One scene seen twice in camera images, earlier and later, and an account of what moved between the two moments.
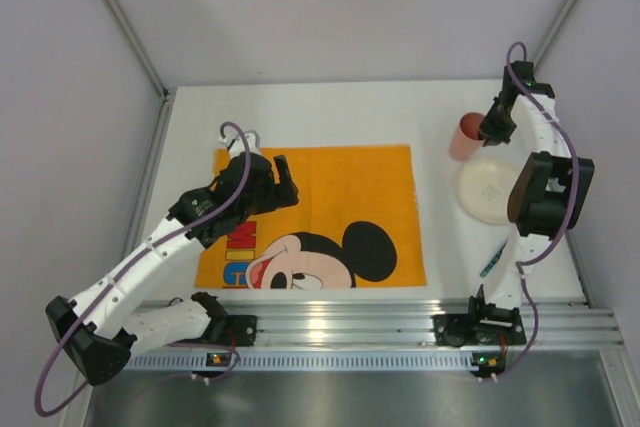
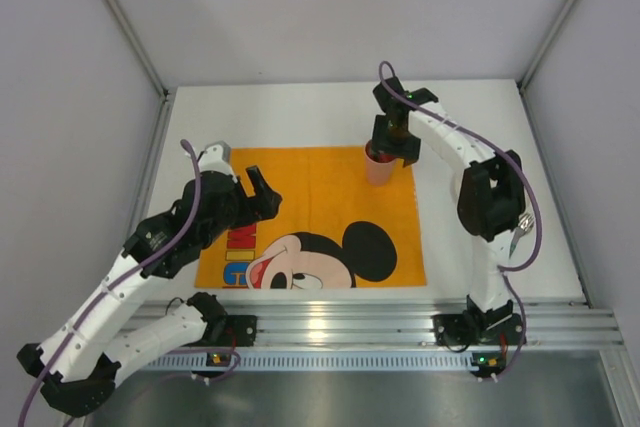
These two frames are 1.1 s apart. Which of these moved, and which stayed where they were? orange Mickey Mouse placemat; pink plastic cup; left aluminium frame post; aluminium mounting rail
Moved: pink plastic cup
Stayed: orange Mickey Mouse placemat; left aluminium frame post; aluminium mounting rail
